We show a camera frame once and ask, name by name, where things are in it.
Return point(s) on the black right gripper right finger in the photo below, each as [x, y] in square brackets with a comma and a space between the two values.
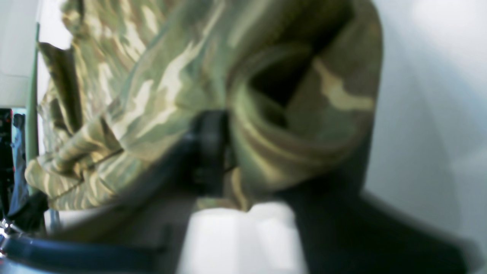
[350, 222]

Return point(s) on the camouflage t-shirt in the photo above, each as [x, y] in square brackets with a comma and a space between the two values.
[299, 79]

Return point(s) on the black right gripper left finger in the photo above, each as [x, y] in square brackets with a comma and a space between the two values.
[143, 231]

